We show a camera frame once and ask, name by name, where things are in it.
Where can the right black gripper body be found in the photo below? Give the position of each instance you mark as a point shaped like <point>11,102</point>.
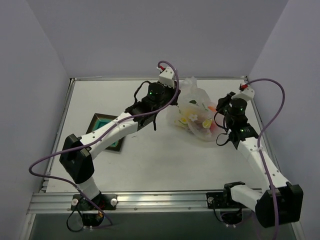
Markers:
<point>223,103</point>

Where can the translucent plastic bag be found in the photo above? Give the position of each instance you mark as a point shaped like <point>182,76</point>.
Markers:
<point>195,112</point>

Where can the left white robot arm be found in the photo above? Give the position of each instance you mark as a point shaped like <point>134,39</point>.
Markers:
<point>78,153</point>

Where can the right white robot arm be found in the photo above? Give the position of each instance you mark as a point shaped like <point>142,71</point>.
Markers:
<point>280,202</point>

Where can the teal rectangular tray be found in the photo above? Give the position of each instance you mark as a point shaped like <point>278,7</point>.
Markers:
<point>100,120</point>

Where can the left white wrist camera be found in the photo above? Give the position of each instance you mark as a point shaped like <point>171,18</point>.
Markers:
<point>166,76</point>

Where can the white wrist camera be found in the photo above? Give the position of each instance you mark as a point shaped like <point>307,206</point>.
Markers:
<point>166,76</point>
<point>246,92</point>

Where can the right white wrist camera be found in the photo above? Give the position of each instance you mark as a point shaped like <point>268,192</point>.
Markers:
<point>246,92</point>

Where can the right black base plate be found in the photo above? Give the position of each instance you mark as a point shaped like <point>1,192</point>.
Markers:
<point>217,200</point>

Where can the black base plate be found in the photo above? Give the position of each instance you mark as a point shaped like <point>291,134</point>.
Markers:
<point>217,200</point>
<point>103,201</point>

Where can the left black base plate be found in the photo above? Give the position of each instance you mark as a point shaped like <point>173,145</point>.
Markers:
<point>103,201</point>

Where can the aluminium front rail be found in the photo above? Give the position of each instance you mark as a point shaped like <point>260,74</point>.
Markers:
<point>127,202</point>

